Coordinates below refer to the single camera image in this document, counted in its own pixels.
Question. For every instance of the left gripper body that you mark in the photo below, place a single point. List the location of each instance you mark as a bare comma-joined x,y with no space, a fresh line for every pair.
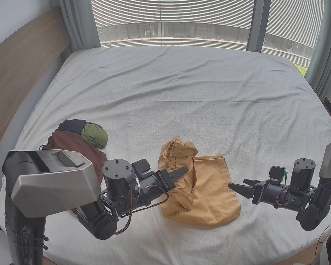
157,185

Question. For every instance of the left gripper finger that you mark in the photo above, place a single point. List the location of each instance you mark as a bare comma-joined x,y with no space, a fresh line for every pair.
178,174

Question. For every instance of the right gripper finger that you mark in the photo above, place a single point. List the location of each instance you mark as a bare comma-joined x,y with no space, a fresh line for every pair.
254,183
244,191

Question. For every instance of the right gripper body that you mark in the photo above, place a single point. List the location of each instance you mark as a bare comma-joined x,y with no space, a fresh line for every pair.
273,195

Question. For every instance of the tan shorts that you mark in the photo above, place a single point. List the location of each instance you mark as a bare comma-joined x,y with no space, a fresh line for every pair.
209,192

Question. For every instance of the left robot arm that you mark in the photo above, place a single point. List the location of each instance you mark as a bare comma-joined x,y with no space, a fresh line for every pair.
57,181

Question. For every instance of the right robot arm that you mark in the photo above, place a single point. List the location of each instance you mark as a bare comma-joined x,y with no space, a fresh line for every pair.
303,175

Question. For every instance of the bed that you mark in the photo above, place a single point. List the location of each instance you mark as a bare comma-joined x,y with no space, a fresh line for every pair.
182,92

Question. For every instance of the green garment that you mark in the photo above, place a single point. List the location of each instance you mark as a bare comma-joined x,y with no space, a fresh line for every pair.
95,135

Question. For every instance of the brown shorts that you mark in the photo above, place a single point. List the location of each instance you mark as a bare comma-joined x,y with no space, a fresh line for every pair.
77,145

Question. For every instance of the black garment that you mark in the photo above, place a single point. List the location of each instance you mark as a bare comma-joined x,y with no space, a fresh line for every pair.
68,126

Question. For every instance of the blue-green curtain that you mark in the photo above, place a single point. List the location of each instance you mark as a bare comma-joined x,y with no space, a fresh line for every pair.
325,51
74,15

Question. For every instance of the window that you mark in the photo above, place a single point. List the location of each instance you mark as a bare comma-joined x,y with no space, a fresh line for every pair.
168,10

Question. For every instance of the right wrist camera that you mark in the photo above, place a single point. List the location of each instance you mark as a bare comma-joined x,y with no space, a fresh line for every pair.
277,174

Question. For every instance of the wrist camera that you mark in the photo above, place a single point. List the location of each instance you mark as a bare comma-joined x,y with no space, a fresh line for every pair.
142,167
277,174

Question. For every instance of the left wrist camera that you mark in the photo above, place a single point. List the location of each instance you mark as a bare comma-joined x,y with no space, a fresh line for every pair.
142,167

